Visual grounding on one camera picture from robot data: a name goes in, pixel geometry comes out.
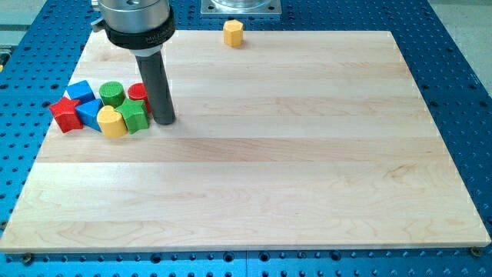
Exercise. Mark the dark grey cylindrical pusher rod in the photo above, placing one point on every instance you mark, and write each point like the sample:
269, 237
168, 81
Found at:
153, 75

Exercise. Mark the green star block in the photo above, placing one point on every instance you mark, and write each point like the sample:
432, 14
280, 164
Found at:
135, 114

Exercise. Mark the blue triangle block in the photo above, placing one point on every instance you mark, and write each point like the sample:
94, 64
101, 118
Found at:
88, 112

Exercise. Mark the red star block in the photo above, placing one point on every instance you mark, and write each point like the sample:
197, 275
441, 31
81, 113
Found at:
65, 114

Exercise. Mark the red cylinder block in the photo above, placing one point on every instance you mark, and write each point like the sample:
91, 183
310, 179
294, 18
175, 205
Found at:
138, 91

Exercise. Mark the green cylinder block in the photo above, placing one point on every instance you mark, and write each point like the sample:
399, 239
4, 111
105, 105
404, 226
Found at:
112, 93

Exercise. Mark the yellow heart block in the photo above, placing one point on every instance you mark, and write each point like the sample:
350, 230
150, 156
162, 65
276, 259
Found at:
111, 122

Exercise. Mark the blue cube block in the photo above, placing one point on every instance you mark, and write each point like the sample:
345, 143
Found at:
80, 91

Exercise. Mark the yellow hexagon block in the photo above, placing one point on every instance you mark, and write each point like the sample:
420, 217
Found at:
233, 33

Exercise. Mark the light wooden board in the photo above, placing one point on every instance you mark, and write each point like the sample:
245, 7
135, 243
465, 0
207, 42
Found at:
295, 140

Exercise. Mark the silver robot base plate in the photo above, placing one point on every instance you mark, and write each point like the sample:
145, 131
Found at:
217, 8

